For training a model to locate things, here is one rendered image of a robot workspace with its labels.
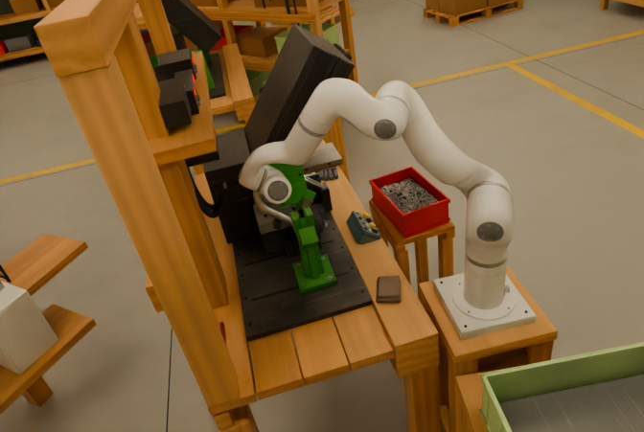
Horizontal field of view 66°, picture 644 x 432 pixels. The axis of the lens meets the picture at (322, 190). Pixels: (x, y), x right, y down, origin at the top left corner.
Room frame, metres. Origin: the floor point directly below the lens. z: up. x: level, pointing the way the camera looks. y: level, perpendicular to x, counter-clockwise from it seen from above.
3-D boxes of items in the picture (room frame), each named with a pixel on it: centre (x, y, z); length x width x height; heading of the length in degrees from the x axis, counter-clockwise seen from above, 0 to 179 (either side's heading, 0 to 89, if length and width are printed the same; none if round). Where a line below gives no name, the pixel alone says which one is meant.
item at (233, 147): (1.75, 0.34, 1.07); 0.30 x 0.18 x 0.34; 8
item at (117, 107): (1.62, 0.49, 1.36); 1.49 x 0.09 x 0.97; 8
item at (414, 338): (1.71, -0.09, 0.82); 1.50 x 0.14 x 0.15; 8
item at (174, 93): (1.35, 0.36, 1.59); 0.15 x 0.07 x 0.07; 8
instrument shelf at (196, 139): (1.63, 0.45, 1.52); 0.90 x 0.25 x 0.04; 8
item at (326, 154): (1.76, 0.10, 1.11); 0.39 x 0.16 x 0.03; 98
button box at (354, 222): (1.52, -0.13, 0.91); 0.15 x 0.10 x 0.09; 8
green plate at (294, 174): (1.60, 0.12, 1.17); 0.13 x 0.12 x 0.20; 8
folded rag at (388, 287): (1.17, -0.16, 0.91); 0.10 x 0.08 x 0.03; 167
